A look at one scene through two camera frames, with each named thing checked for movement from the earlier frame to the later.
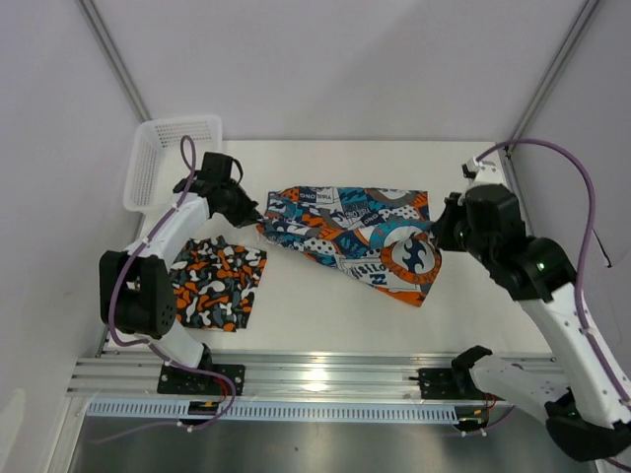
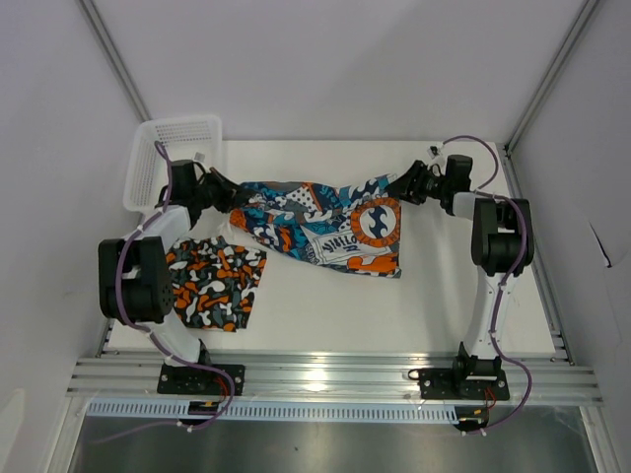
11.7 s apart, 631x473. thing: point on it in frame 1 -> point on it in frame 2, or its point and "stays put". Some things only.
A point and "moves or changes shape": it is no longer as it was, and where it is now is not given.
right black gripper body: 448,227 -> 415,179
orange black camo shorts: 214,284 stays put
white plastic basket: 157,174 stays put
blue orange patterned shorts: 380,237 moves or changes shape
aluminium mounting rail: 274,375 stays put
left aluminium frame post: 116,59 stays put
